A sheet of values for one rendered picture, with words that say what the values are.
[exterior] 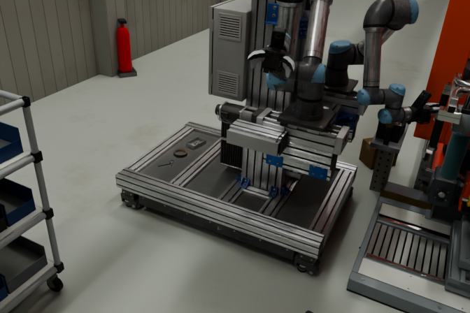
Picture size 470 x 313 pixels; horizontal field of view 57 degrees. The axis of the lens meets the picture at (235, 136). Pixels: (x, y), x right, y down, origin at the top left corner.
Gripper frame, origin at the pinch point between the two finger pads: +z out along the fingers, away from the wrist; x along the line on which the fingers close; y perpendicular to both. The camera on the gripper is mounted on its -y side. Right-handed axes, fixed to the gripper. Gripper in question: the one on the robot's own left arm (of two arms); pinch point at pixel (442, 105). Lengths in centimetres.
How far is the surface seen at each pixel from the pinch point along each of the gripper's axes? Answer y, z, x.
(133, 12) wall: 29, -114, -356
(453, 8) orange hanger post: -43.2, 11.3, -21.4
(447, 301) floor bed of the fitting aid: 75, -19, 54
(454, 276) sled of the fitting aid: 68, -10, 47
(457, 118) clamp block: -9.7, -21.5, 30.1
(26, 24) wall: 14, -215, -253
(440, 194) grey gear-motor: 51, 10, 7
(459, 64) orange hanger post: -15.7, 18.3, -14.4
